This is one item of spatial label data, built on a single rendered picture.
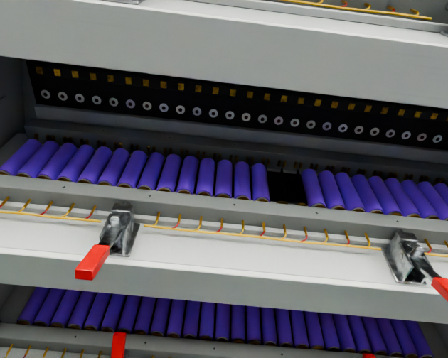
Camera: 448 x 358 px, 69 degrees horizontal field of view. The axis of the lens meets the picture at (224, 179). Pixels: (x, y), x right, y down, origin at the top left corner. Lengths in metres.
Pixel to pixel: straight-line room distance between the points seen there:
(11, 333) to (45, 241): 0.18
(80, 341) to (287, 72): 0.37
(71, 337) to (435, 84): 0.45
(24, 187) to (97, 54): 0.15
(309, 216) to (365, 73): 0.14
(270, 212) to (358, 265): 0.09
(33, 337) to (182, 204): 0.25
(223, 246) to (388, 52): 0.21
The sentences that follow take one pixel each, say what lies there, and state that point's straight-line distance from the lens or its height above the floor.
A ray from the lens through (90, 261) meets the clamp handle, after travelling 0.25.
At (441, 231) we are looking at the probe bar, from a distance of 0.39.
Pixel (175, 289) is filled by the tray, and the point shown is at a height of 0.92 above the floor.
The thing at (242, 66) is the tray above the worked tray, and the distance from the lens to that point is 0.26.
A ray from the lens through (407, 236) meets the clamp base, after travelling 0.35.
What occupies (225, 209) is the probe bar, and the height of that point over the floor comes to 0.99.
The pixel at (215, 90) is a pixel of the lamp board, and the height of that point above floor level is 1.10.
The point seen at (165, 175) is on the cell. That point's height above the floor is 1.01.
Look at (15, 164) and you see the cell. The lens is 0.41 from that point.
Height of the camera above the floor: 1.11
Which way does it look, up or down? 16 degrees down
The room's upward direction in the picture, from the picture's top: 7 degrees clockwise
